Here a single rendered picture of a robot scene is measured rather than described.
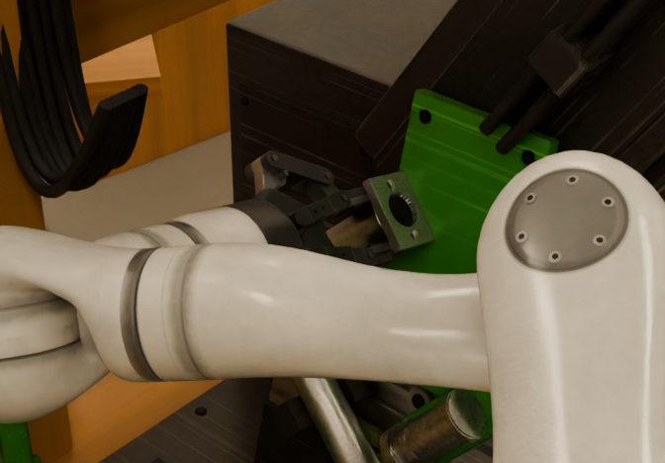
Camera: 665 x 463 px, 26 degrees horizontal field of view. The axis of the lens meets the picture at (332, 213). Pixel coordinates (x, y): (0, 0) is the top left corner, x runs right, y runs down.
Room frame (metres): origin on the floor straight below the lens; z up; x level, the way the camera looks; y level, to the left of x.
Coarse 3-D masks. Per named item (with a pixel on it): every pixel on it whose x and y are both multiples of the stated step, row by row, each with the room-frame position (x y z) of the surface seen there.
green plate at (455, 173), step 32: (416, 96) 0.90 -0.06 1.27; (416, 128) 0.89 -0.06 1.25; (448, 128) 0.87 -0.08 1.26; (416, 160) 0.88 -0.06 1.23; (448, 160) 0.87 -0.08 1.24; (480, 160) 0.85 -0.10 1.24; (512, 160) 0.84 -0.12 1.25; (416, 192) 0.87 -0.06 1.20; (448, 192) 0.86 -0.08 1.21; (480, 192) 0.84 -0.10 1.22; (448, 224) 0.85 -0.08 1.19; (480, 224) 0.84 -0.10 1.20; (416, 256) 0.86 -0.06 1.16; (448, 256) 0.84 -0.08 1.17
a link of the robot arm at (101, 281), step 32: (0, 256) 0.62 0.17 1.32; (32, 256) 0.62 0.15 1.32; (64, 256) 0.62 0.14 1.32; (96, 256) 0.62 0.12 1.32; (128, 256) 0.62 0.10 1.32; (0, 288) 0.61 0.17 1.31; (32, 288) 0.61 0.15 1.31; (64, 288) 0.60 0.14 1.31; (96, 288) 0.60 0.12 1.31; (128, 288) 0.59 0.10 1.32; (0, 320) 0.60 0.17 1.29; (32, 320) 0.61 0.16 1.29; (64, 320) 0.62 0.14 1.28; (96, 320) 0.59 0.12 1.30; (128, 320) 0.58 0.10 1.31; (0, 352) 0.60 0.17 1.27; (32, 352) 0.60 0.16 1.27; (128, 352) 0.58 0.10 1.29
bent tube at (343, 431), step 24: (384, 192) 0.86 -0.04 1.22; (408, 192) 0.87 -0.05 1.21; (360, 216) 0.86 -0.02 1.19; (384, 216) 0.84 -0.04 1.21; (408, 216) 0.86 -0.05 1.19; (336, 240) 0.86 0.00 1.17; (360, 240) 0.85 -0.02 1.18; (408, 240) 0.83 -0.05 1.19; (432, 240) 0.85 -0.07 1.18; (312, 384) 0.84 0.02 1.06; (336, 384) 0.85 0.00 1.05; (312, 408) 0.83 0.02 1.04; (336, 408) 0.83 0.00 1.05; (336, 432) 0.82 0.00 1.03; (360, 432) 0.82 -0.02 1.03; (336, 456) 0.81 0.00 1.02; (360, 456) 0.80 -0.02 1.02
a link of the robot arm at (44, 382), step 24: (96, 240) 0.70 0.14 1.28; (120, 240) 0.69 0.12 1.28; (144, 240) 0.70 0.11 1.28; (168, 240) 0.71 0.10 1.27; (192, 240) 0.71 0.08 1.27; (0, 360) 0.60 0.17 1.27; (24, 360) 0.60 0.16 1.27; (48, 360) 0.60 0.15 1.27; (72, 360) 0.61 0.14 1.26; (96, 360) 0.62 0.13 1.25; (0, 384) 0.59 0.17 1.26; (24, 384) 0.59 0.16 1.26; (48, 384) 0.60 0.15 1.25; (72, 384) 0.60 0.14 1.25; (0, 408) 0.59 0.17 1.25; (24, 408) 0.59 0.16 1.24; (48, 408) 0.60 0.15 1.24
